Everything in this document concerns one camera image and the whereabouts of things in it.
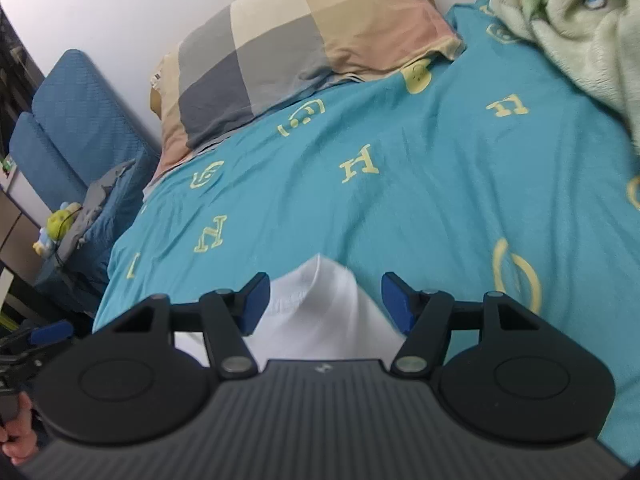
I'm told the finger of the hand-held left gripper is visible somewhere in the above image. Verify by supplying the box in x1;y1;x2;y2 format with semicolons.
0;323;76;362

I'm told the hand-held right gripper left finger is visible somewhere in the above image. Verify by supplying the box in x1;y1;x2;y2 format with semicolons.
94;272;272;378

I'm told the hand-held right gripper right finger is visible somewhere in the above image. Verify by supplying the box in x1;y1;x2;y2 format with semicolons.
381;271;554;376

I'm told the white shirt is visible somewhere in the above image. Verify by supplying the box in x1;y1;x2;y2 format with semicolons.
172;254;408;367

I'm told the teal printed bed sheet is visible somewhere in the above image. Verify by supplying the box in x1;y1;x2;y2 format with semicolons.
92;0;640;467

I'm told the blue quilted sofa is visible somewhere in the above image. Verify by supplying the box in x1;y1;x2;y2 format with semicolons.
9;49;162;317

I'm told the checked pillow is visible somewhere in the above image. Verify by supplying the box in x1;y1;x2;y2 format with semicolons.
149;0;467;182

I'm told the dark shelf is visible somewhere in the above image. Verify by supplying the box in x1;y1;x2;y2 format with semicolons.
0;10;47;157

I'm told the beige cabinet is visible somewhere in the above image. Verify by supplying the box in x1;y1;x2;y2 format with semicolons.
0;180;38;281

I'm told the yellow green plush toy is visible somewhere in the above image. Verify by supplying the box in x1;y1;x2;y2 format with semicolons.
32;201;84;260

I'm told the grey cloth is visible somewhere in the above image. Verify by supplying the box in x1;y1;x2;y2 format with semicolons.
56;159;139;262

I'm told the pale green fleece blanket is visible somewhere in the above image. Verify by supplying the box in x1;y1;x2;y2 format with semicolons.
487;0;640;157

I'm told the person's left hand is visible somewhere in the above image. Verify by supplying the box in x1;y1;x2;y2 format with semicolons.
0;394;41;467

